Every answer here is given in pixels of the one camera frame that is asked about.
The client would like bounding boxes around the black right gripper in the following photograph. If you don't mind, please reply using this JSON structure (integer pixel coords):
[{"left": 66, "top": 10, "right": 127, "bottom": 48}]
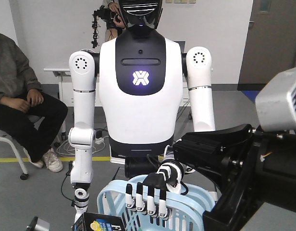
[{"left": 173, "top": 124, "right": 296, "bottom": 231}]

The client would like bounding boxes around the light blue plastic basket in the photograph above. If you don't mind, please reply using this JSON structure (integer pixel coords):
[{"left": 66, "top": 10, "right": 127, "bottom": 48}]
[{"left": 97, "top": 175, "right": 215, "bottom": 231}]

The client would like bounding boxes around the black Franzzi cookie box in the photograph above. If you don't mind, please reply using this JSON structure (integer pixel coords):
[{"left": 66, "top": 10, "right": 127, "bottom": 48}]
[{"left": 72, "top": 212, "right": 125, "bottom": 231}]

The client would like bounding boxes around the black white humanoid robot hand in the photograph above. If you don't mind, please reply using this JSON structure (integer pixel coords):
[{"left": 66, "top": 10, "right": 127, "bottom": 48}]
[{"left": 125, "top": 171, "right": 182, "bottom": 220}]

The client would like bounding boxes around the grey brown door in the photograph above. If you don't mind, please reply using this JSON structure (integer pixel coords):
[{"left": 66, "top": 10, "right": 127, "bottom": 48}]
[{"left": 237, "top": 0, "right": 296, "bottom": 90}]

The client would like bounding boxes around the white black humanoid robot torso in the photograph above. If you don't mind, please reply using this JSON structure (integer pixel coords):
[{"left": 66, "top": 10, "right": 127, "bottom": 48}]
[{"left": 99, "top": 0, "right": 183, "bottom": 178}]

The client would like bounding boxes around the white folding table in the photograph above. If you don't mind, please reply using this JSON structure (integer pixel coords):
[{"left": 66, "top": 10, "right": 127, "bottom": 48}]
[{"left": 43, "top": 56, "right": 103, "bottom": 140}]

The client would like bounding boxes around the seated person in grey jacket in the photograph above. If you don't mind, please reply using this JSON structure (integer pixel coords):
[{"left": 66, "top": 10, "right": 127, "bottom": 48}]
[{"left": 0, "top": 33, "right": 68, "bottom": 173}]

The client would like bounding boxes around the person holding camera rig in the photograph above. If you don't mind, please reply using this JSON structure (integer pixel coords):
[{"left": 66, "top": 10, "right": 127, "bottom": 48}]
[{"left": 91, "top": 0, "right": 124, "bottom": 48}]

